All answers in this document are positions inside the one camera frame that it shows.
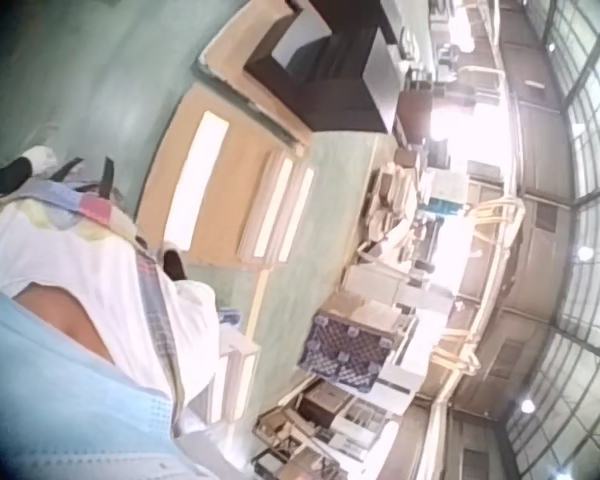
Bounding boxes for large tan wooden board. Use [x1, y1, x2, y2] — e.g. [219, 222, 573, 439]
[135, 82, 281, 269]

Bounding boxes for white cabinets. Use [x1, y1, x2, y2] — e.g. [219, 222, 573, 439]
[344, 259, 456, 321]

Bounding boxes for heap of wooden pieces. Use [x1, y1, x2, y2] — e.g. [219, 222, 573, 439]
[362, 162, 434, 261]

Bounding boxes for blue plastic pallet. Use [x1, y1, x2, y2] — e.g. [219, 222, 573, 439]
[295, 308, 402, 390]

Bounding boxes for dark brown cabinet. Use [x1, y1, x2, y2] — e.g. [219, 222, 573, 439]
[244, 0, 406, 135]

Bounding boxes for teal machine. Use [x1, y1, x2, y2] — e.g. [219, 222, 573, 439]
[424, 197, 461, 221]

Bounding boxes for cluttered rack of boxes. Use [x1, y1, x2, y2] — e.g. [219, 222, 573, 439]
[249, 377, 401, 480]

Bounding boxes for workbench row with machines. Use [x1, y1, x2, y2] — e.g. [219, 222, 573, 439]
[394, 0, 511, 151]

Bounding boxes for person's legs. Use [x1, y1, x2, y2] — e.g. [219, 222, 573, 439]
[0, 144, 189, 284]

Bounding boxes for white tubular frame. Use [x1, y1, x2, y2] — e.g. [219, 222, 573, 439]
[419, 194, 529, 381]

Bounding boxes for black strap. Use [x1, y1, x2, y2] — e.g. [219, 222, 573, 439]
[99, 155, 118, 199]
[49, 156, 84, 184]

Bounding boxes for pale wooden frame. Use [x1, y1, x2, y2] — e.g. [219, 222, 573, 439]
[194, 0, 344, 151]

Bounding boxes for grid window wall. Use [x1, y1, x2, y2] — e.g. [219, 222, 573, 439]
[499, 0, 600, 480]

